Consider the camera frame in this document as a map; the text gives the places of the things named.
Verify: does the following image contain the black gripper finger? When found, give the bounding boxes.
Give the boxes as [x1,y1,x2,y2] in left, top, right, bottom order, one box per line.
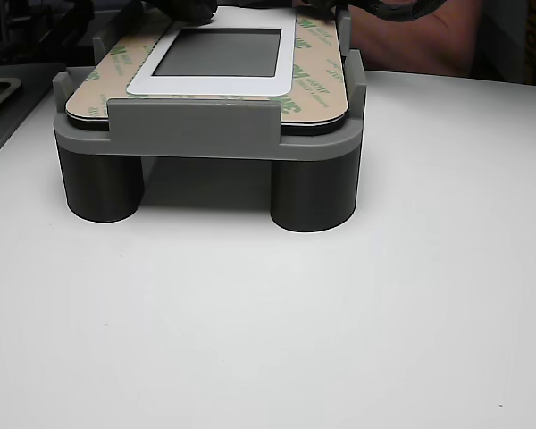
[140,0,187,20]
[185,0,220,25]

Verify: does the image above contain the tan 3M protective film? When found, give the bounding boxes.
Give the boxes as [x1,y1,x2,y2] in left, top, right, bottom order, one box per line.
[65,6,350,129]

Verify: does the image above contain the person forearm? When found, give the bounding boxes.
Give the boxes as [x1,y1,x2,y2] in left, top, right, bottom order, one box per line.
[350,0,482,77]

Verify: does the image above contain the white panel with grey window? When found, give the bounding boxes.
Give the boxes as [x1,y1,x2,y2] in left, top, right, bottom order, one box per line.
[65,4,350,133]

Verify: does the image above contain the black background equipment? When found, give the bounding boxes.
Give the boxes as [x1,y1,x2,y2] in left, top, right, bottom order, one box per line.
[0,0,97,68]

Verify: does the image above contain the grey metal plate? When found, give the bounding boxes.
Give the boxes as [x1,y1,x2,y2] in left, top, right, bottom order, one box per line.
[0,62,71,173]

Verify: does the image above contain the black braided cable loop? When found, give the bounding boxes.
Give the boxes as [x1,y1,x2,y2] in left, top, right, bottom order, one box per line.
[339,0,450,22]

